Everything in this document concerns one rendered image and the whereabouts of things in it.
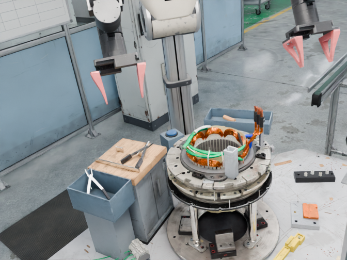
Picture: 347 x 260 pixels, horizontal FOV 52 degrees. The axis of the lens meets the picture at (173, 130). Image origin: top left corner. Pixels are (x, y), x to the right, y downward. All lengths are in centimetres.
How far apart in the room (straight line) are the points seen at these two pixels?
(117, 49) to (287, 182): 94
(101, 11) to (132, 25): 241
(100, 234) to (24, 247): 147
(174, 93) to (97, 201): 61
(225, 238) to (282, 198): 35
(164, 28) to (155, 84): 208
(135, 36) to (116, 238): 229
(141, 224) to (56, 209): 167
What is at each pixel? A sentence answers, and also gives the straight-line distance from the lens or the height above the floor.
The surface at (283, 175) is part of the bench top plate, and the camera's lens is 155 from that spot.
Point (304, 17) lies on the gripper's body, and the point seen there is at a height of 148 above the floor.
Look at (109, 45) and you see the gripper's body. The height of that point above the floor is 150.
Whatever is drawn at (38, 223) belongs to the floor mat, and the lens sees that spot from 278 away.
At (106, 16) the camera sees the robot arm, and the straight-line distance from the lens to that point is 78.
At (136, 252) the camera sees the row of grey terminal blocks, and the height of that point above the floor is 82.
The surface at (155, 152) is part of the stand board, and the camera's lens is 120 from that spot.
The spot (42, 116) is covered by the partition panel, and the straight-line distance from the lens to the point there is 332.
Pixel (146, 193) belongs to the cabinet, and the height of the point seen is 96.
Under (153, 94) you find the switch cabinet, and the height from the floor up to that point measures 38.
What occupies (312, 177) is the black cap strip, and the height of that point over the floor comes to 80.
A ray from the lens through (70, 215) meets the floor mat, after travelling 273.
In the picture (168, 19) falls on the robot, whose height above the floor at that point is 143.
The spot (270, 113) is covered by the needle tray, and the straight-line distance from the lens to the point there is 142.
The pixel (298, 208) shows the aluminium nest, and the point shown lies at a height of 80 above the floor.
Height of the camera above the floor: 171
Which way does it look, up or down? 29 degrees down
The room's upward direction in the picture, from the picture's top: 7 degrees counter-clockwise
